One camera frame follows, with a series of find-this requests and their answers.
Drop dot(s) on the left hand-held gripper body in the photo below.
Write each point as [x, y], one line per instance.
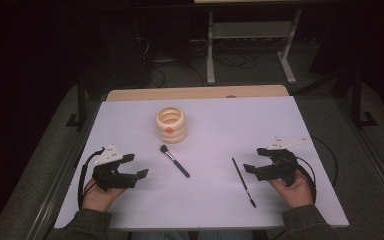
[108, 175]

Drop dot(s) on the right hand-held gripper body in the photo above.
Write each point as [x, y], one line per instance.
[280, 165]

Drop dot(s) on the thin long black brush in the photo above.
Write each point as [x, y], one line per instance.
[243, 181]

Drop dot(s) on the short black makeup brush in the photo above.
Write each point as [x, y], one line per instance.
[175, 160]

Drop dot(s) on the cream ribbed brush holder cup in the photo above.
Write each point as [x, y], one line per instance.
[171, 128]

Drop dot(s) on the person's left hand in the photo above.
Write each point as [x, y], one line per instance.
[96, 198]

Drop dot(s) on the person's right hand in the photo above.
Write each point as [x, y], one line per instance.
[295, 193]

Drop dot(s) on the white board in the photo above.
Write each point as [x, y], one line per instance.
[210, 133]

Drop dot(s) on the black metal stand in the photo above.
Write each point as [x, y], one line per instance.
[357, 100]
[81, 103]

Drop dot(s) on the wooden table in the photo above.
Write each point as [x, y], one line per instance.
[196, 92]

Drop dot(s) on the metal rail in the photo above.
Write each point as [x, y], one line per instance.
[63, 173]
[373, 156]

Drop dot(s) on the grey metal desk frame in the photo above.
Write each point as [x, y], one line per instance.
[246, 30]

